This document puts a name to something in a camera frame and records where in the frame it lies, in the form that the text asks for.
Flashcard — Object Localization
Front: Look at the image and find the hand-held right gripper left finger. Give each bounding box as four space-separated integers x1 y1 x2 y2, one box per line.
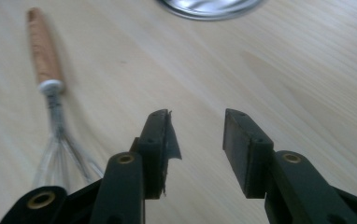
90 108 182 224

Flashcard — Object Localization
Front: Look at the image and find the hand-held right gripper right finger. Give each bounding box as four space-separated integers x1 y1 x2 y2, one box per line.
222 107 357 224

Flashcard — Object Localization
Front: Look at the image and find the wooden handled wire whisk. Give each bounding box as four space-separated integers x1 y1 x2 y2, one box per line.
26 7 105 191

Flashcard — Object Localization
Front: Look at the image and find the round metal bowl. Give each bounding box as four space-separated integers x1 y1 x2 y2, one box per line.
156 0 265 21

